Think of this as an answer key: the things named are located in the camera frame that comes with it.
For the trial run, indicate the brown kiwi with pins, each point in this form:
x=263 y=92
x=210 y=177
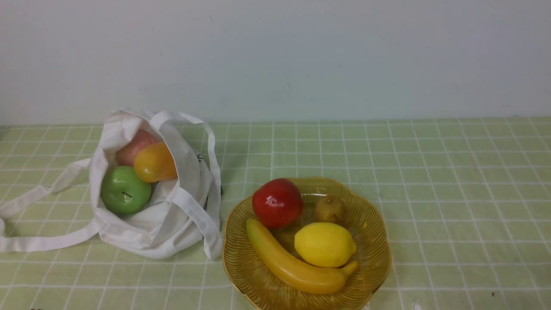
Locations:
x=330 y=208

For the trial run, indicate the green apple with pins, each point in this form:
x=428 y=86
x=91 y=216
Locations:
x=123 y=192

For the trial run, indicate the pink red apple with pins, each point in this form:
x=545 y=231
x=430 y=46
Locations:
x=126 y=156

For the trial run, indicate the yellow lemon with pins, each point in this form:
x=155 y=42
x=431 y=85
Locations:
x=324 y=244

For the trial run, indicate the white cloth tote bag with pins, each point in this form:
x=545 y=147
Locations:
x=182 y=212

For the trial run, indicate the orange yellow mango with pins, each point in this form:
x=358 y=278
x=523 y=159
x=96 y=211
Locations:
x=155 y=163

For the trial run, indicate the green checkered tablecloth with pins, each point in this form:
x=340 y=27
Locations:
x=466 y=205

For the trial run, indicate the yellow banana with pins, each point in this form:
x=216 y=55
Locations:
x=292 y=271

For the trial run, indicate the amber ribbed fruit bowl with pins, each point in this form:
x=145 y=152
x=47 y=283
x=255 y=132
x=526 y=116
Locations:
x=265 y=291

